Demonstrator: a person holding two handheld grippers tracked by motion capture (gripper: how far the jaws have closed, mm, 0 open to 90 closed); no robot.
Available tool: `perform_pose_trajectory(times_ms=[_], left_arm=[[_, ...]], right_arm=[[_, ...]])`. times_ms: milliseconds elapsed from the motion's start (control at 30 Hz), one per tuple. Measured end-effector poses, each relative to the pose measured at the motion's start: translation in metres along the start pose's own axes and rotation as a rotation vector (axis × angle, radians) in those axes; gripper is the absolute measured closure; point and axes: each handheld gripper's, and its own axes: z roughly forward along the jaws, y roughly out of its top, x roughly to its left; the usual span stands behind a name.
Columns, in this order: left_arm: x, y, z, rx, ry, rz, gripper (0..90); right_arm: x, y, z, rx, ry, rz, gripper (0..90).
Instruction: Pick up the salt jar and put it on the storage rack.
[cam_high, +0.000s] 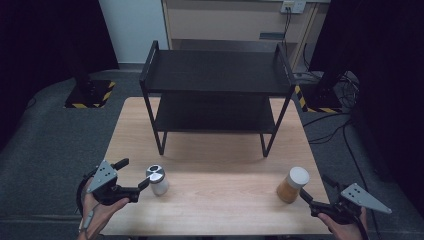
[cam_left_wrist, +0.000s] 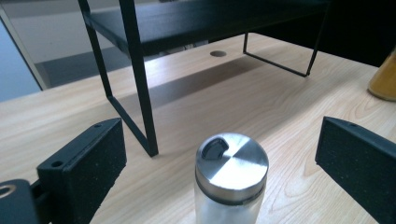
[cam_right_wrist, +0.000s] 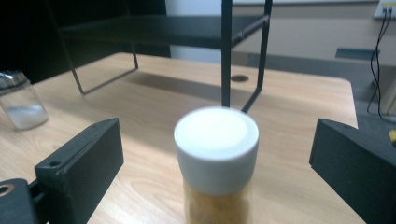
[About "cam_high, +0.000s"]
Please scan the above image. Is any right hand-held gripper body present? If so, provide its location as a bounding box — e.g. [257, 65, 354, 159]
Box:
[309, 182, 393, 226]

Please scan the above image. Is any orange spice jar white lid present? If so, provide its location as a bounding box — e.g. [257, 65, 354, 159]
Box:
[276, 166, 311, 204]

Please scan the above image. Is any black curtain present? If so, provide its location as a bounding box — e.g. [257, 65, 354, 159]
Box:
[309, 0, 424, 209]

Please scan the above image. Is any black outlet cable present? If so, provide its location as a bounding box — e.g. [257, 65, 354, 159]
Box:
[281, 6, 293, 48]

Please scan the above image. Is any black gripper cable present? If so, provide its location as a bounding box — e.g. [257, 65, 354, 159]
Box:
[75, 171, 98, 214]
[352, 215, 370, 240]

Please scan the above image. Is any long black floor cable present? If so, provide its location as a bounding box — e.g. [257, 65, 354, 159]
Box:
[301, 112, 382, 240]

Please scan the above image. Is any tangle of black cables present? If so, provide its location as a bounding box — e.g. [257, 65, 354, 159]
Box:
[332, 70, 362, 113]

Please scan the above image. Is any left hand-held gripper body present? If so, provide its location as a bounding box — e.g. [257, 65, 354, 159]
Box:
[77, 159, 141, 206]

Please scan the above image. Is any person's right hand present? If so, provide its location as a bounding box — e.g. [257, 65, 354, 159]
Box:
[317, 206, 369, 240]

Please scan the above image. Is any glass salt jar silver lid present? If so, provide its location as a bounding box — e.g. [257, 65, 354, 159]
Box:
[145, 164, 170, 197]

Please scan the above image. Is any person's left hand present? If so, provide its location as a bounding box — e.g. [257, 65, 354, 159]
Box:
[81, 178, 130, 234]

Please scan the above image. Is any white wall outlet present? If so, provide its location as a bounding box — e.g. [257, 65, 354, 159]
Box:
[280, 0, 307, 15]

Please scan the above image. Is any black stand base striped tape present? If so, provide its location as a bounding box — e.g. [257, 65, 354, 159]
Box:
[64, 78, 117, 109]
[294, 83, 344, 114]

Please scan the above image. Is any black two-tier shelf rack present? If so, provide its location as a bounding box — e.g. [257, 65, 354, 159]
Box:
[139, 40, 297, 158]

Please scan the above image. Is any grey wrist strap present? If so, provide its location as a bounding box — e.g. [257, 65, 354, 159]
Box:
[79, 203, 101, 234]

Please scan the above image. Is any beige cabinet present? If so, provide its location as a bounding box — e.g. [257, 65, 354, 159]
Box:
[161, 0, 331, 72]

